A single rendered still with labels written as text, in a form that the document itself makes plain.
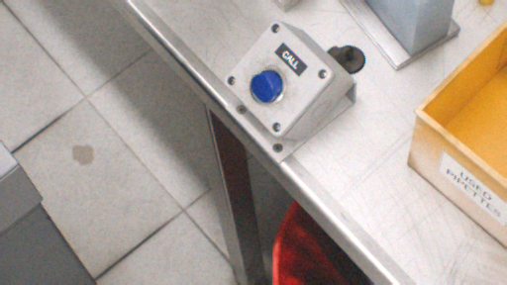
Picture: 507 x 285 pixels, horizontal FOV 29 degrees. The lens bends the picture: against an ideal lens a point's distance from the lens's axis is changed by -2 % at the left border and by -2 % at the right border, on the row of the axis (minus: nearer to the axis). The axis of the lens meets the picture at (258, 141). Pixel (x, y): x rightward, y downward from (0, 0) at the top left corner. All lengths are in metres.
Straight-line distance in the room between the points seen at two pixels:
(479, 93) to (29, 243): 0.42
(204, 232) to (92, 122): 0.31
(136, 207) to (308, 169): 0.98
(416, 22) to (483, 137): 0.11
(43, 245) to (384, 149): 0.32
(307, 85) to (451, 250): 0.18
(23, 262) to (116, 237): 0.85
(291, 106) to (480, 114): 0.17
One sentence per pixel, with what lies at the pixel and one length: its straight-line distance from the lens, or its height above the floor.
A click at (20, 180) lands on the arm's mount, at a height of 0.93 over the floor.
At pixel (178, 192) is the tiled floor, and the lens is 1.78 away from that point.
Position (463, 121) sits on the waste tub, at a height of 0.88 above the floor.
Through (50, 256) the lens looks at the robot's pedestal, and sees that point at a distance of 0.95.
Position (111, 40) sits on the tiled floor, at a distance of 1.95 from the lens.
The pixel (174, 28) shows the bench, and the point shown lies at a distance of 0.90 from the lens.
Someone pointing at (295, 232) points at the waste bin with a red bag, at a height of 0.43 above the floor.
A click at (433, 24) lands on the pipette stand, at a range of 0.84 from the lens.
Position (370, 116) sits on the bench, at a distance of 0.85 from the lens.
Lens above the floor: 1.63
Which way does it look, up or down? 65 degrees down
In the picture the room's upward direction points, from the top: 8 degrees counter-clockwise
